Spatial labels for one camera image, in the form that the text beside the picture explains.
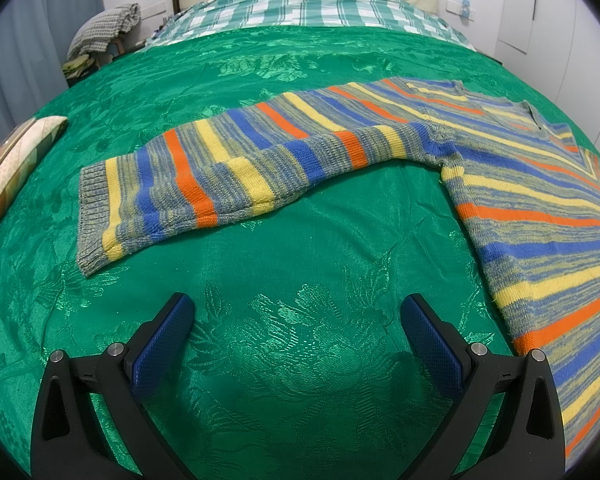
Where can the pale curtain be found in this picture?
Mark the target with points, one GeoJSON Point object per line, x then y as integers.
{"type": "Point", "coordinates": [25, 35]}

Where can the green plaid blanket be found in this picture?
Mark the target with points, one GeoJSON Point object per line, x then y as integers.
{"type": "Point", "coordinates": [305, 5]}

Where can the white wall socket plate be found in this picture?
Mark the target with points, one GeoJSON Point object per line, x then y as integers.
{"type": "Point", "coordinates": [454, 7]}
{"type": "Point", "coordinates": [153, 8]}

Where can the striped knit sweater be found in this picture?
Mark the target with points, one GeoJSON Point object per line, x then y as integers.
{"type": "Point", "coordinates": [280, 170]}

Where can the yellow green cloth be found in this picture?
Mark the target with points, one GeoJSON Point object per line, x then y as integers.
{"type": "Point", "coordinates": [77, 65]}

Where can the grey checked cloth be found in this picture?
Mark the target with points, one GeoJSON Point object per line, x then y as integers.
{"type": "Point", "coordinates": [105, 25]}

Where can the patterned cushion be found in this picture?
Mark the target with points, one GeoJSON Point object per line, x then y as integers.
{"type": "Point", "coordinates": [15, 155]}

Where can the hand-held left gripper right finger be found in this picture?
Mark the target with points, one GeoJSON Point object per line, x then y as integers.
{"type": "Point", "coordinates": [432, 340]}

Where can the green patterned bedspread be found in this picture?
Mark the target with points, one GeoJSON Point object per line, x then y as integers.
{"type": "Point", "coordinates": [300, 260]}

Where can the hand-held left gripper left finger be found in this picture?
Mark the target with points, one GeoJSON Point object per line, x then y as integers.
{"type": "Point", "coordinates": [162, 340]}

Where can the blue wall clip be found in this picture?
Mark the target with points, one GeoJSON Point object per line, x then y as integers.
{"type": "Point", "coordinates": [466, 9]}

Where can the white wardrobe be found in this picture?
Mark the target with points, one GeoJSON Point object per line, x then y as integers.
{"type": "Point", "coordinates": [555, 10]}

